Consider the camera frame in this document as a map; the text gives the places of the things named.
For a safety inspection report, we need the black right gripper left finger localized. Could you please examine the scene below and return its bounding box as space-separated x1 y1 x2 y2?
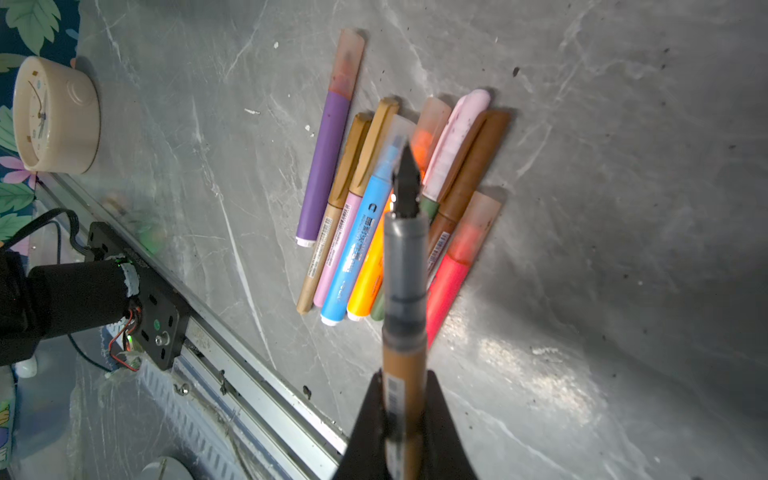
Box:
332 370 387 480

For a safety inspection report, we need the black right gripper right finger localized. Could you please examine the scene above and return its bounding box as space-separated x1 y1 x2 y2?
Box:
423 370 477 479

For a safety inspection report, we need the brown pen body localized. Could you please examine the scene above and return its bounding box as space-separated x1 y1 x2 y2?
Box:
383 145 429 479

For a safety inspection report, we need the brown pen brown cap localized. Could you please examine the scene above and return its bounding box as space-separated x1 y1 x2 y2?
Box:
427 109 514 274

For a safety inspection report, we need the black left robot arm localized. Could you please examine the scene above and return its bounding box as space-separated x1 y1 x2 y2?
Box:
1 251 140 366

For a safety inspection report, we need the blue highlighter pen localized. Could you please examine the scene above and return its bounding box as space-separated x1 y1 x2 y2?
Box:
321 114 416 326

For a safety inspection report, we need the red highlighter pen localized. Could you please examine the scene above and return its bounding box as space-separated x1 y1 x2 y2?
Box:
426 191 501 348

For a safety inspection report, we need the tan pen gold cap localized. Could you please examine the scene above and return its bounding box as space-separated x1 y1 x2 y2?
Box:
296 113 372 315

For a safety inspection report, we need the pink pen gold cap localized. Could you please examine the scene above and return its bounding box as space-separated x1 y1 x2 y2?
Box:
314 97 400 308

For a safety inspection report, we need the orange highlighter pen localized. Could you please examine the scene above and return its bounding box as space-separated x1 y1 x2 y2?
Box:
347 96 451 321

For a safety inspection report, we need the green pen pink cap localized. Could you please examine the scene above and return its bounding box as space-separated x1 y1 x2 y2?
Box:
370 88 492 322

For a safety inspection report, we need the purple highlighter pen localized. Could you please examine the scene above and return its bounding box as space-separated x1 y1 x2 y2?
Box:
295 29 365 247

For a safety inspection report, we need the pale green rounded object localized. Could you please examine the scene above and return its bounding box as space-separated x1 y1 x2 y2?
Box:
134 456 193 480

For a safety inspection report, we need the beige round clock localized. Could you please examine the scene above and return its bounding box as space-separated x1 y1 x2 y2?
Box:
12 56 101 175

